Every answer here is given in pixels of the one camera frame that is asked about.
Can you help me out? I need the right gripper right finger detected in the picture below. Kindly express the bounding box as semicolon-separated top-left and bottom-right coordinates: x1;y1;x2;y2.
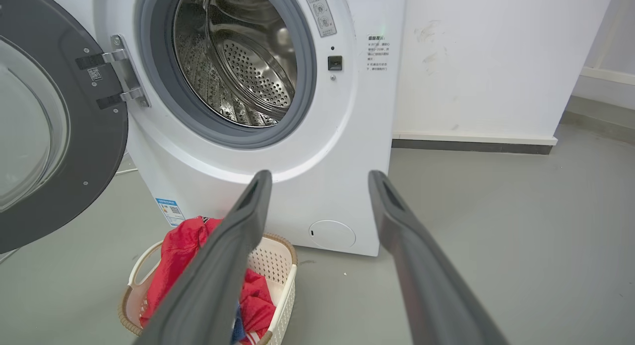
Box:
368;170;511;345

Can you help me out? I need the blue energy label sticker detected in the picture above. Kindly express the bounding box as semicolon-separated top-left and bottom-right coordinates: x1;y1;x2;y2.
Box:
155;198;186;227

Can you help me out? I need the round white filter cover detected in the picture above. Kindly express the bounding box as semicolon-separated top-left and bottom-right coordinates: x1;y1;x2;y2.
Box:
309;219;357;249

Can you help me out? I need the red garment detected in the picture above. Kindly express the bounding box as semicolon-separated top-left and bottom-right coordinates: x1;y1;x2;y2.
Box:
139;216;276;342

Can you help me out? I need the white front-load washing machine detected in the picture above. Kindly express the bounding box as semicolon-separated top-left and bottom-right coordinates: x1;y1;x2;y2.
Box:
37;0;407;257

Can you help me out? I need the metal door hinge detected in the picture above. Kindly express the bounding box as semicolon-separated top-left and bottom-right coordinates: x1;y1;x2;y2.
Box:
102;34;151;108

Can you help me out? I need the blue garment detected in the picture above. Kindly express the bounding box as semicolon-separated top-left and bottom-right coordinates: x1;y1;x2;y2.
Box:
232;305;247;344

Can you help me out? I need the black round glass washer door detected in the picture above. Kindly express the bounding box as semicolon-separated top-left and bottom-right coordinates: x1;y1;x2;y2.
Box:
0;0;129;255

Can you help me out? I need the printed text sticker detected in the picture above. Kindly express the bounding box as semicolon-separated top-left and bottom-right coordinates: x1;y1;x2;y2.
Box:
366;34;390;72

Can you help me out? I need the steel perforated washer drum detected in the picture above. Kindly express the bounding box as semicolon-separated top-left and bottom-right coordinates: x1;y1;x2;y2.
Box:
173;0;298;128

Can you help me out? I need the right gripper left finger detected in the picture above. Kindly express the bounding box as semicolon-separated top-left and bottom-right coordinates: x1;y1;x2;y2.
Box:
133;170;273;345

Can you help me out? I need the white plastic laundry basket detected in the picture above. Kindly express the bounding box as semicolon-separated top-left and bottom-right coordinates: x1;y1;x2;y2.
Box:
118;233;298;345

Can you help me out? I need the grey warning sticker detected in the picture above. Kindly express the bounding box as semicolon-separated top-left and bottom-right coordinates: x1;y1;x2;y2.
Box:
300;0;337;38

